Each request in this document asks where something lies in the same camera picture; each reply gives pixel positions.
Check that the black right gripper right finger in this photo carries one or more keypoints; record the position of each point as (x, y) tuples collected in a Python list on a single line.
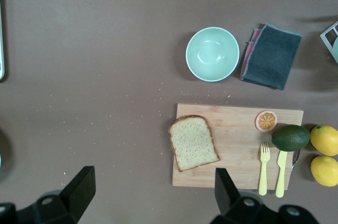
[(224, 195)]

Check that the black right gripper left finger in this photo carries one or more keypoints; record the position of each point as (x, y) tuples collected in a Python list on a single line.
[(78, 192)]

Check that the bread slice sandwich lid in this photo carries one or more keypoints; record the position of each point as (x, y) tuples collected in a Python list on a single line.
[(194, 142)]

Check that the pale yellow plastic fork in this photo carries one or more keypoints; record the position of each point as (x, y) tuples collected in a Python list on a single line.
[(263, 171)]

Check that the wooden cutting board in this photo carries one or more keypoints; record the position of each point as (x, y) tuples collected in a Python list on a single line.
[(237, 142)]

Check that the pale yellow plastic knife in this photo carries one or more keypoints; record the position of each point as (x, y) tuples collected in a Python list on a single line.
[(281, 173)]

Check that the metal peeler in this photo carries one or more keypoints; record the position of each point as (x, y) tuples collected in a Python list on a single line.
[(296, 159)]

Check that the orange slice toy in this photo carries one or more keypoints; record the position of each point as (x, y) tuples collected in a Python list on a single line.
[(266, 121)]

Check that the green avocado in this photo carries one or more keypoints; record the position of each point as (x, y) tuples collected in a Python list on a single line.
[(290, 138)]

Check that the yellow lemon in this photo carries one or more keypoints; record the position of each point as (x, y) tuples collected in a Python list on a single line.
[(325, 171), (324, 140)]

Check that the pale green bowl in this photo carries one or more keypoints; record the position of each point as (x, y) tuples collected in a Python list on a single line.
[(212, 53)]

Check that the dark grey folded cloth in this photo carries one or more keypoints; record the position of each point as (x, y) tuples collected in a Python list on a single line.
[(272, 57)]

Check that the pink folded cloth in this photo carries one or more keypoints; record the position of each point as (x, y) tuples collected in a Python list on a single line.
[(249, 49)]

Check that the cream tray with bear print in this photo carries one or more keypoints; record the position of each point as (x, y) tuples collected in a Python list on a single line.
[(1, 49)]

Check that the pale green cup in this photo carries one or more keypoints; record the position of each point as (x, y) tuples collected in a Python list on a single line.
[(336, 49)]

